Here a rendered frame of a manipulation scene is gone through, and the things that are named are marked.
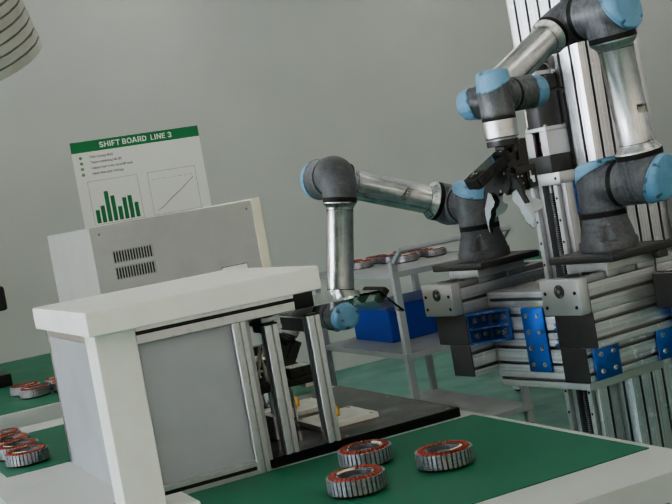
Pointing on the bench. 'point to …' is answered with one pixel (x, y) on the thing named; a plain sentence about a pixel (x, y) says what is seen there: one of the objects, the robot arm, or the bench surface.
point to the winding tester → (159, 249)
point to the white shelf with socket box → (101, 338)
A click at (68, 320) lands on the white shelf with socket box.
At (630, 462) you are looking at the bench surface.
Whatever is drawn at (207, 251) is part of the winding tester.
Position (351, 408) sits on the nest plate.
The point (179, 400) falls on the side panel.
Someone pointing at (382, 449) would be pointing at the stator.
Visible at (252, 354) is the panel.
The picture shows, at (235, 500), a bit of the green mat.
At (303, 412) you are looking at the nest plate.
